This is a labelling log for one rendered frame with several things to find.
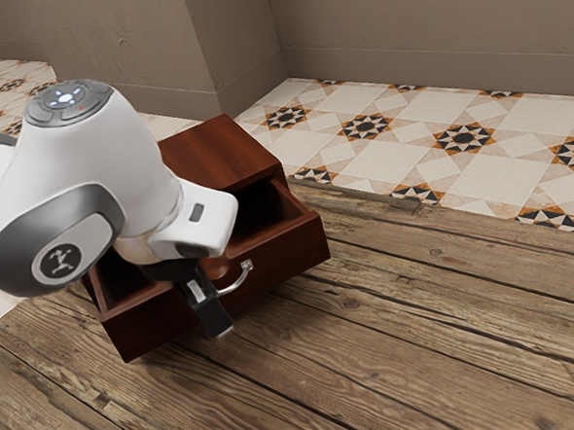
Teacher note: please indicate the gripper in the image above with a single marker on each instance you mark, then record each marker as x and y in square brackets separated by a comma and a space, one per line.
[166, 271]

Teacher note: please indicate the dark red wooden drawer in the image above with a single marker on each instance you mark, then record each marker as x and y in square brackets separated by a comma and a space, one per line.
[280, 264]

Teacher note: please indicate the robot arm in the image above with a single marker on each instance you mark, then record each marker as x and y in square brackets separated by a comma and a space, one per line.
[83, 154]

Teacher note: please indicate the dark red wooden cabinet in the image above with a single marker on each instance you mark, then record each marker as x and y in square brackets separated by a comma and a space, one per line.
[215, 151]

